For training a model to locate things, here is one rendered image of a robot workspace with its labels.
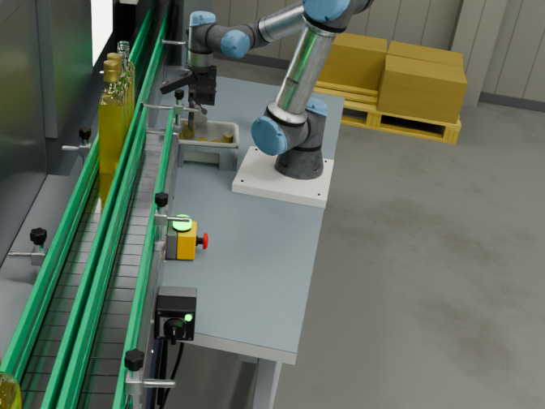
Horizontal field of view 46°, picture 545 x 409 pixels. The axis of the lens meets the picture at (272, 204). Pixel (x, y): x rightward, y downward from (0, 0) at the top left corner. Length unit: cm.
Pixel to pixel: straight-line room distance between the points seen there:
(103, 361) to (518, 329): 211
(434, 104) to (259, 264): 299
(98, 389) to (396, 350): 168
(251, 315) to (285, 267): 21
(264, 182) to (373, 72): 297
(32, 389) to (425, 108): 367
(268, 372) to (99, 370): 47
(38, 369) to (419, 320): 192
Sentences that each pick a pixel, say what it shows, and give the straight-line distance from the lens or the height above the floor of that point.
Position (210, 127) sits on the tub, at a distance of 212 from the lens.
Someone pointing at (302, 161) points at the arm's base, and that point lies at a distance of 193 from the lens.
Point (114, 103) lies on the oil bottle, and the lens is 160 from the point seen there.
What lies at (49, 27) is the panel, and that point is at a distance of 154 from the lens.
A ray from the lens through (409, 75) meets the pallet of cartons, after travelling 436.
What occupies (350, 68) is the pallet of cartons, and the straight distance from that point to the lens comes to 478.
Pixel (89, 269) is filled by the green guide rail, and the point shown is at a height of 96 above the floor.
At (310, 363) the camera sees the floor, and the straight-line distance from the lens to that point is 245.
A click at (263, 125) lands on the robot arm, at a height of 98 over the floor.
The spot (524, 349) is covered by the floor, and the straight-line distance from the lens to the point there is 284.
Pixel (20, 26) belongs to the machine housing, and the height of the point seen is 128.
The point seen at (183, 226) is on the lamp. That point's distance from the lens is 154.
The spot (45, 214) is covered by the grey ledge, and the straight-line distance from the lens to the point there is 152.
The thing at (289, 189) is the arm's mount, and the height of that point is 78.
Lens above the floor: 167
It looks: 30 degrees down
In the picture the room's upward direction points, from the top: 8 degrees clockwise
